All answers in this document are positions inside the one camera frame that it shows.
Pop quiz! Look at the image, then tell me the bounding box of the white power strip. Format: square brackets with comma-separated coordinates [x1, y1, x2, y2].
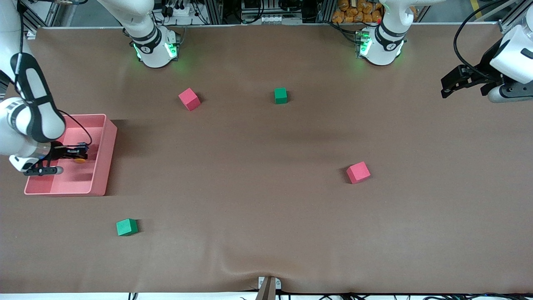
[164, 0, 197, 17]

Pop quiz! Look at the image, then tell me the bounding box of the pink foam cube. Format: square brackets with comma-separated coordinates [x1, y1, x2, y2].
[178, 87, 201, 111]
[346, 162, 371, 184]

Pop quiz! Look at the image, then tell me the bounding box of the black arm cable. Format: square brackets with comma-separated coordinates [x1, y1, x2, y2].
[453, 0, 506, 80]
[15, 0, 93, 146]

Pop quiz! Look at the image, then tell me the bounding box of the brown table mat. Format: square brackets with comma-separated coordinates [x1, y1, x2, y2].
[0, 23, 533, 294]

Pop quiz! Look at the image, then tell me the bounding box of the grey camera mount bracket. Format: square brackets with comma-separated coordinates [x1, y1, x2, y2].
[255, 276, 282, 300]

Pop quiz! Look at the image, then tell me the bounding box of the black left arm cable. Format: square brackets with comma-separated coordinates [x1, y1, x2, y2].
[453, 0, 506, 80]

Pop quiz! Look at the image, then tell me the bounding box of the aluminium frame profile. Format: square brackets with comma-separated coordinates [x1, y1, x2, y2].
[498, 0, 533, 34]
[19, 0, 63, 39]

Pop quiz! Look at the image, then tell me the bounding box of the pink plastic bin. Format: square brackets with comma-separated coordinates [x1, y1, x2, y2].
[24, 114, 118, 197]

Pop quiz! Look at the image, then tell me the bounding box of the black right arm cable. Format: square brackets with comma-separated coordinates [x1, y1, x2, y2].
[15, 0, 93, 146]

